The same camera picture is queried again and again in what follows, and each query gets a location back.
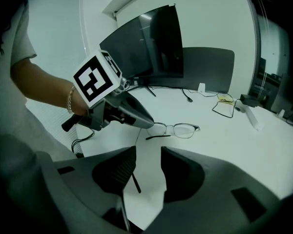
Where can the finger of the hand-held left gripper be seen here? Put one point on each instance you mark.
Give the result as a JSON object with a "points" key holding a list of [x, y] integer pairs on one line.
{"points": [[139, 106], [139, 119]]}

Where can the grey printed t-shirt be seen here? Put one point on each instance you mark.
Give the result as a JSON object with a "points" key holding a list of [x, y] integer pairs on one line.
{"points": [[22, 33]]}

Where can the black curved monitor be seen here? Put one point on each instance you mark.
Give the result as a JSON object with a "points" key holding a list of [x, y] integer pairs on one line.
{"points": [[149, 47]]}

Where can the dark glass cabinet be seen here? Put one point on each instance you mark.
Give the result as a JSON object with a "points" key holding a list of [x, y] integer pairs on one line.
{"points": [[271, 64]]}

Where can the dark grey divider panel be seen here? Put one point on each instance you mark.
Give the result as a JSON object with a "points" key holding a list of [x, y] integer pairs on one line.
{"points": [[207, 69]]}

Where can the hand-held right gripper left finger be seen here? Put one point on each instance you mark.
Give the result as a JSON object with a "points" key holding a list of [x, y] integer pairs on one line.
{"points": [[88, 179]]}

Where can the white power strip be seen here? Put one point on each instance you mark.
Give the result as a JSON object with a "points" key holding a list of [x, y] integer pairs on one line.
{"points": [[252, 117]]}

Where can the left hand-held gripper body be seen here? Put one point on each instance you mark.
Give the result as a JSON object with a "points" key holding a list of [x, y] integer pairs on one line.
{"points": [[92, 78]]}

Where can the white charger plug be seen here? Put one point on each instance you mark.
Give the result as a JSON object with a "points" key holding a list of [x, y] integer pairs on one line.
{"points": [[202, 88]]}

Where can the person's left forearm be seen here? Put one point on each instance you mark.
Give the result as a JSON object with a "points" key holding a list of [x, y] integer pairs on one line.
{"points": [[44, 84]]}

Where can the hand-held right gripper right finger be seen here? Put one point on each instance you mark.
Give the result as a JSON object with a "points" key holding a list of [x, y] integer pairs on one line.
{"points": [[210, 199]]}

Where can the eyeglasses with thin frame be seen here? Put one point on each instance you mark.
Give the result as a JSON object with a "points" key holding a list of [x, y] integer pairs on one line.
{"points": [[183, 130]]}

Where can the black adapter box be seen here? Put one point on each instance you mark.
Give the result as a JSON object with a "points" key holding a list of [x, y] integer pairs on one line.
{"points": [[249, 100]]}

